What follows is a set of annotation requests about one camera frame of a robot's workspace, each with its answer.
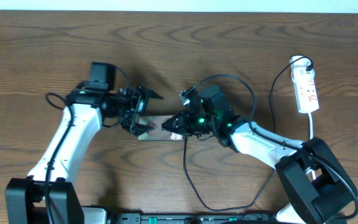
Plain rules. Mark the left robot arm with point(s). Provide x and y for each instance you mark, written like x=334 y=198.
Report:
x=47 y=194

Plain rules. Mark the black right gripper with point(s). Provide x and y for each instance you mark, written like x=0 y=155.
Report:
x=182 y=118

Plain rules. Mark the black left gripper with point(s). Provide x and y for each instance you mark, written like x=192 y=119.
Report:
x=141 y=100

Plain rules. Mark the smartphone with brown screen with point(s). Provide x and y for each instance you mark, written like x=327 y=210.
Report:
x=157 y=133

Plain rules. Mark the white power strip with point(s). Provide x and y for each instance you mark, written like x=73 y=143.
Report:
x=305 y=90

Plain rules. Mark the white usb wall charger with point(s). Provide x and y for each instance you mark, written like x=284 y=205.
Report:
x=301 y=61

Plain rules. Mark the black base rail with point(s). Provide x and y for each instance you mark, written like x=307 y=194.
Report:
x=194 y=218

